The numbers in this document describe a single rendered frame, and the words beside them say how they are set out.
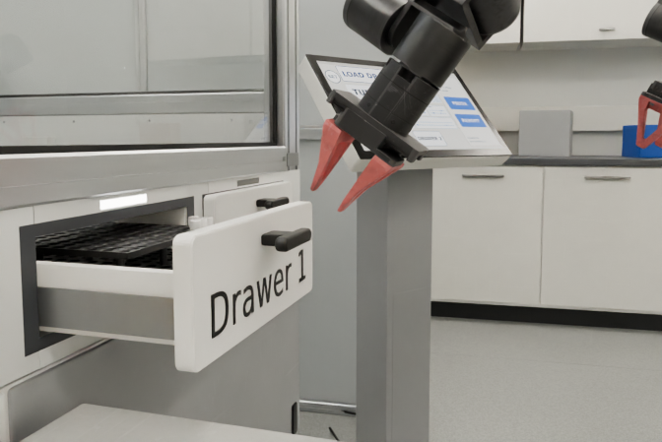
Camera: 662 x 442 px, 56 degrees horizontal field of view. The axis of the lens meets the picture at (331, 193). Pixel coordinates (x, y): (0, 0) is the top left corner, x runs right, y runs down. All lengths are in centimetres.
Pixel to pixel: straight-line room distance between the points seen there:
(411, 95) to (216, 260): 23
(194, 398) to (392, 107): 49
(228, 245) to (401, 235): 104
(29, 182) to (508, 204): 302
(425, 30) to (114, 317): 37
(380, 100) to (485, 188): 286
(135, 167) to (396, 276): 97
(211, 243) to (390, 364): 114
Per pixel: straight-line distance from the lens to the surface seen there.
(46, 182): 61
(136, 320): 55
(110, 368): 71
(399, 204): 154
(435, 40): 58
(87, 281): 58
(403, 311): 160
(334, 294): 227
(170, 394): 82
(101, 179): 66
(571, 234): 349
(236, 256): 56
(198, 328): 51
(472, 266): 349
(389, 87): 59
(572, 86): 418
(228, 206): 87
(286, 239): 58
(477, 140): 162
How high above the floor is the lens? 100
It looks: 5 degrees down
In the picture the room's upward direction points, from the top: straight up
